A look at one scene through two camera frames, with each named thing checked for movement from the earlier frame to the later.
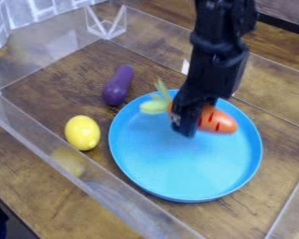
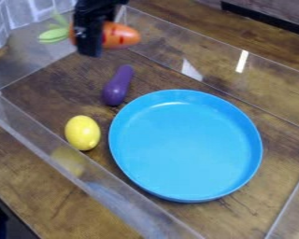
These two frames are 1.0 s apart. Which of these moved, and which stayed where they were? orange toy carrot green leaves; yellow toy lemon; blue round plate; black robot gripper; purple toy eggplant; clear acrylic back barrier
Moved: black robot gripper; orange toy carrot green leaves
Stayed: clear acrylic back barrier; yellow toy lemon; purple toy eggplant; blue round plate
